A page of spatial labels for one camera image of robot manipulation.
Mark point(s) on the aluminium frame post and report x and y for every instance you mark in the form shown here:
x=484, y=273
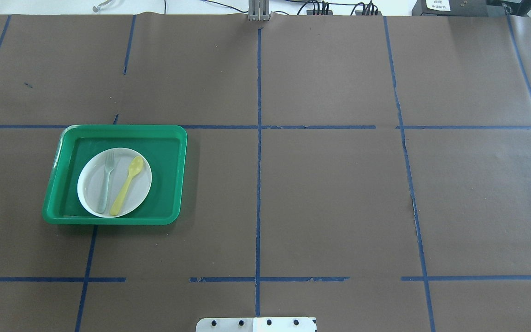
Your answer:
x=259, y=10

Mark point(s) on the black usb hub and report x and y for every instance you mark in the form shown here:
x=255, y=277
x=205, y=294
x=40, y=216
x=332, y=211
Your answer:
x=319, y=9

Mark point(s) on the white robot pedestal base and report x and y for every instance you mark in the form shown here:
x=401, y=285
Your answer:
x=257, y=324

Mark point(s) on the white round plate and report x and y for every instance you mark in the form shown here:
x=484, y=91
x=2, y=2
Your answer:
x=91, y=177

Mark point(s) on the black box with label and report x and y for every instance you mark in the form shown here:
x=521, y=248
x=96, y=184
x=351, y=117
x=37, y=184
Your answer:
x=458, y=8

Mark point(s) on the green plastic tray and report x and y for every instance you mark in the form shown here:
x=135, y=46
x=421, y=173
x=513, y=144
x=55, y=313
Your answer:
x=164, y=147

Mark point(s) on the translucent plastic fork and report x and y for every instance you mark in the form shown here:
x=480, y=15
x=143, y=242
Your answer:
x=104, y=192

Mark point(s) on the yellow plastic spoon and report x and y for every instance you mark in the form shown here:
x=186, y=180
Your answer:
x=135, y=167

